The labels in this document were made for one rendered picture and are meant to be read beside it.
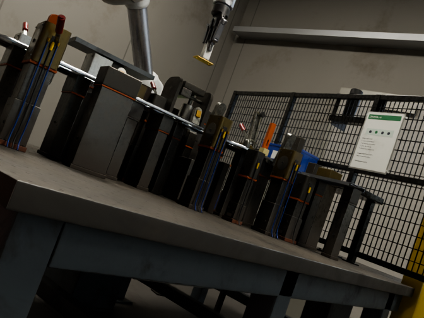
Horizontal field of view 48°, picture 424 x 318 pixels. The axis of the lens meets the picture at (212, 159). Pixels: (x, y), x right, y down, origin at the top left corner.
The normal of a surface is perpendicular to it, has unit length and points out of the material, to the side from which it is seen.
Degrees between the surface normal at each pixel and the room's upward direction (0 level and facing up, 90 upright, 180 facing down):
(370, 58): 90
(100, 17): 90
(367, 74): 90
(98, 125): 90
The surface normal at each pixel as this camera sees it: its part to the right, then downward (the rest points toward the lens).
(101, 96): 0.54, 0.14
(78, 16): 0.72, 0.22
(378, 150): -0.77, -0.33
